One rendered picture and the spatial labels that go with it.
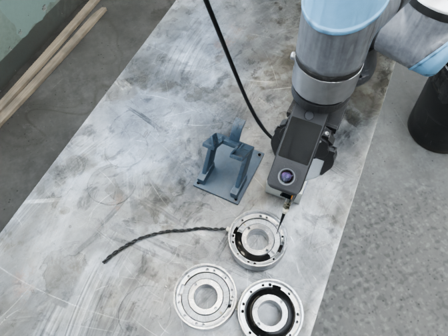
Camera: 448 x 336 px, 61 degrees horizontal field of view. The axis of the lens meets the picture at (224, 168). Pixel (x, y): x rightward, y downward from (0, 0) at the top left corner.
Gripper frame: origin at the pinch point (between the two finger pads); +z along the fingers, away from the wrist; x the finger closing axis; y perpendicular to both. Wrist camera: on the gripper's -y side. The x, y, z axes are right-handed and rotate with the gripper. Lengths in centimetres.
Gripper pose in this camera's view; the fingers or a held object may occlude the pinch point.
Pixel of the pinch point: (296, 175)
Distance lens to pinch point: 63.8
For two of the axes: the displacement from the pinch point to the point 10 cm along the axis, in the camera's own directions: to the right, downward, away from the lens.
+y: 4.5, -7.9, 4.2
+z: 0.5, 4.9, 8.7
